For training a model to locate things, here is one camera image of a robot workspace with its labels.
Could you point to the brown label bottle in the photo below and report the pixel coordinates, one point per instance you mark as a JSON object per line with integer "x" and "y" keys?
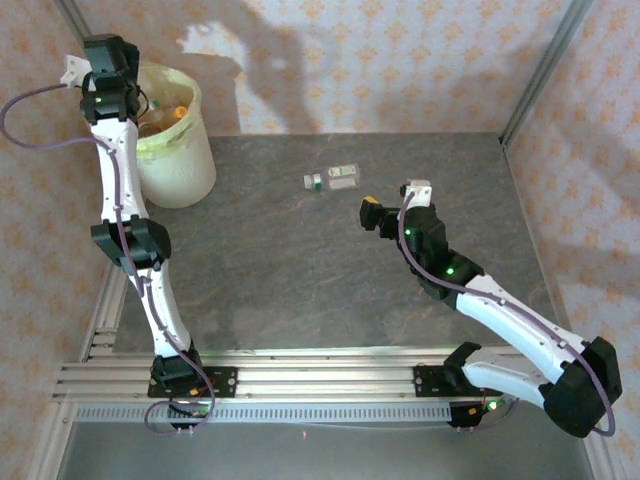
{"x": 148, "y": 125}

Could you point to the round clear bottle green band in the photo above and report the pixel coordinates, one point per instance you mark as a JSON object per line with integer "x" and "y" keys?
{"x": 156, "y": 104}

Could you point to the yellow orange juice bottle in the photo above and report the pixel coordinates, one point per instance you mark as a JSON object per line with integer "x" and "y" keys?
{"x": 179, "y": 112}

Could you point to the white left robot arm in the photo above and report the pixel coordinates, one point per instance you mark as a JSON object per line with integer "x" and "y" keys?
{"x": 120, "y": 170}

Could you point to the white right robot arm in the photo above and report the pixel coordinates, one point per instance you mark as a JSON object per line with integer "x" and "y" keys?
{"x": 515, "y": 320}

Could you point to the translucent green bin liner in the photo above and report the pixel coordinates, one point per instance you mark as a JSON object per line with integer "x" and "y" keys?
{"x": 172, "y": 136}

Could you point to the white plastic bin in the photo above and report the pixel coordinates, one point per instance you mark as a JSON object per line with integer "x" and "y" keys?
{"x": 175, "y": 170}

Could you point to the square clear bottle green band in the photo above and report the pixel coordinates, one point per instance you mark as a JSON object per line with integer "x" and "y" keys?
{"x": 337, "y": 177}

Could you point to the aluminium frame post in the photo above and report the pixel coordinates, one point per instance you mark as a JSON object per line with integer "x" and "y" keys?
{"x": 545, "y": 75}
{"x": 75, "y": 25}

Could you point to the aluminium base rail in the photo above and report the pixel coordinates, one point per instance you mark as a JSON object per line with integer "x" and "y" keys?
{"x": 325, "y": 375}

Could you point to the aluminium side frame rail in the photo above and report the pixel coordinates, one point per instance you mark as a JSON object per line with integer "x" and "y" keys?
{"x": 102, "y": 310}

